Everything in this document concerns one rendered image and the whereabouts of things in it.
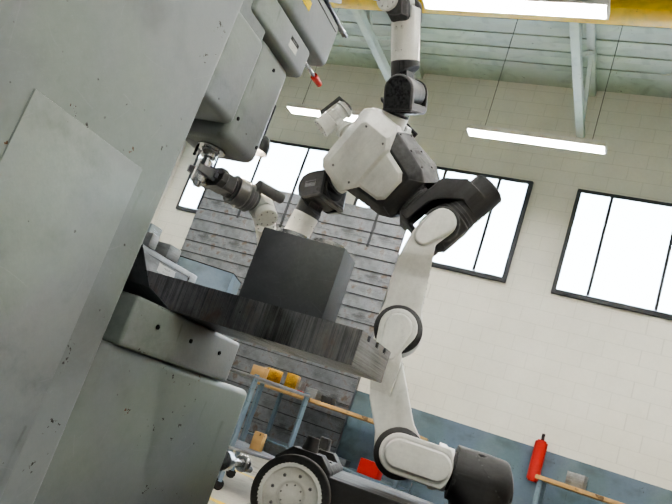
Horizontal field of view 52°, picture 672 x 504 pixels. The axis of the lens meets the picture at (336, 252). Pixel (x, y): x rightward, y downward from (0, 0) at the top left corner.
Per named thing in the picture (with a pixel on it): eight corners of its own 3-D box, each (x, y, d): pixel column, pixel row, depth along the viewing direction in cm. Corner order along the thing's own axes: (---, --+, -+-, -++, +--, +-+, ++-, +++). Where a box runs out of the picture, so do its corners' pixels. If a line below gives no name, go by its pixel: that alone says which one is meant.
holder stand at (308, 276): (253, 308, 177) (279, 237, 181) (332, 332, 170) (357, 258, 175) (237, 296, 165) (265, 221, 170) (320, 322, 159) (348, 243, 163)
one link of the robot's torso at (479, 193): (499, 208, 221) (462, 169, 225) (505, 194, 208) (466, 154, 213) (434, 263, 218) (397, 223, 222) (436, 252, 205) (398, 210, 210)
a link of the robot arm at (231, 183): (205, 163, 202) (236, 181, 209) (193, 193, 199) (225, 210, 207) (228, 161, 192) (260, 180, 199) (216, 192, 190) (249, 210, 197)
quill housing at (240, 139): (198, 157, 208) (235, 67, 215) (255, 167, 199) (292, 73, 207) (163, 126, 191) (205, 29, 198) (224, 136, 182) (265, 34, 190)
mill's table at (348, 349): (28, 273, 219) (38, 250, 221) (381, 383, 167) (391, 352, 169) (-31, 249, 199) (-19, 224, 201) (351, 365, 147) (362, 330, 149)
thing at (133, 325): (135, 351, 211) (150, 315, 214) (228, 383, 196) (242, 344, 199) (13, 309, 167) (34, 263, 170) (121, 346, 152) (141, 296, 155)
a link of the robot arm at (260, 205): (230, 195, 208) (258, 211, 215) (237, 217, 200) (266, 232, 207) (254, 169, 204) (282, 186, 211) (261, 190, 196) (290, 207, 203)
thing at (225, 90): (162, 116, 193) (195, 37, 199) (233, 127, 182) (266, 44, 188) (120, 78, 176) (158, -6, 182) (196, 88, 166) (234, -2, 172)
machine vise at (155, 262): (150, 286, 212) (164, 254, 214) (189, 298, 206) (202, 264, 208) (75, 248, 181) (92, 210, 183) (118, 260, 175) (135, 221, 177)
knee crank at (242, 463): (241, 470, 228) (247, 452, 229) (256, 476, 225) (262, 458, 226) (208, 466, 208) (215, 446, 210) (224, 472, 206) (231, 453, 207)
